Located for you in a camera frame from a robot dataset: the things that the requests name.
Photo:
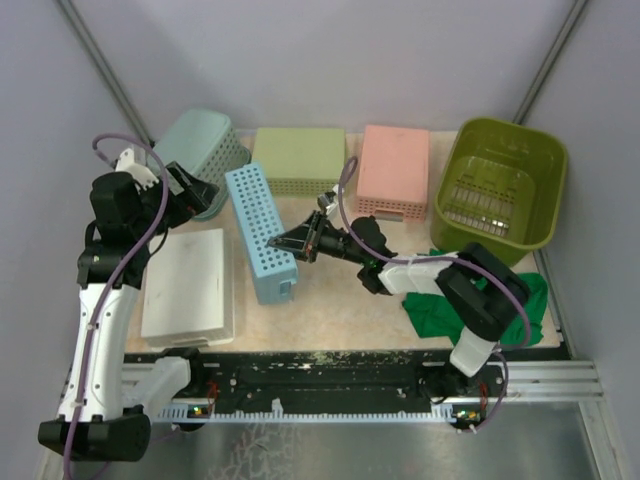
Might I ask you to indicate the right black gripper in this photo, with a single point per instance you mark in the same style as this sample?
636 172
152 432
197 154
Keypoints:
304 241

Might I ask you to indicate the left aluminium frame post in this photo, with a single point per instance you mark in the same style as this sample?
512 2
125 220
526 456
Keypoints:
103 69

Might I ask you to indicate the aluminium frame post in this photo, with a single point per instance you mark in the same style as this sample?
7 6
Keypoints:
103 69
568 27

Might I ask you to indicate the right aluminium frame post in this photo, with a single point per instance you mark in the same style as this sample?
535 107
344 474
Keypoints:
568 27

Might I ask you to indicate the green cloth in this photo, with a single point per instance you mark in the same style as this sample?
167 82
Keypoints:
432 316

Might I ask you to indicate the light green shallow basket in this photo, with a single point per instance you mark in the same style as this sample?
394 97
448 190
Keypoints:
300 162

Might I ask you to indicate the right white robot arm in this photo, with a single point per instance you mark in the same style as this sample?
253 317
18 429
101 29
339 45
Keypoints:
484 292

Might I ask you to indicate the white slotted cable duct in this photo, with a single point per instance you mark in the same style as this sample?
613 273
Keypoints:
196 413

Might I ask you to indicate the white perforated basket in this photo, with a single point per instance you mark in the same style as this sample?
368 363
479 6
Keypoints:
189 292

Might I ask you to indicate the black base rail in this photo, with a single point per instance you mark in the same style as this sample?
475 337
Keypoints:
336 382

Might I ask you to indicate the light blue perforated basket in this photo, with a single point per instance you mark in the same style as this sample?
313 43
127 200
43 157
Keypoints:
274 272

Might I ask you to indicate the teal perforated plastic basket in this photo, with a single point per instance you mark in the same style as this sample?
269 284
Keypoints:
204 143

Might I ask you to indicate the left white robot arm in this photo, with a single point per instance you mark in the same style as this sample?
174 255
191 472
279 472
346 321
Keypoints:
97 420

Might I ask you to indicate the pink perforated basket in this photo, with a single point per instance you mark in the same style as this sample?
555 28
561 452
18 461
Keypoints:
393 173

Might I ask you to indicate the olive green large tub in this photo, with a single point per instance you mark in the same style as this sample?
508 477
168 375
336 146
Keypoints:
501 187

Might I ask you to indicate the aluminium extrusion rail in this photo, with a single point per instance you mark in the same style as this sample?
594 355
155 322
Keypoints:
553 381

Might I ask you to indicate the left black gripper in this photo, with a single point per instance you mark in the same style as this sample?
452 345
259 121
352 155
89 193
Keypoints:
191 200

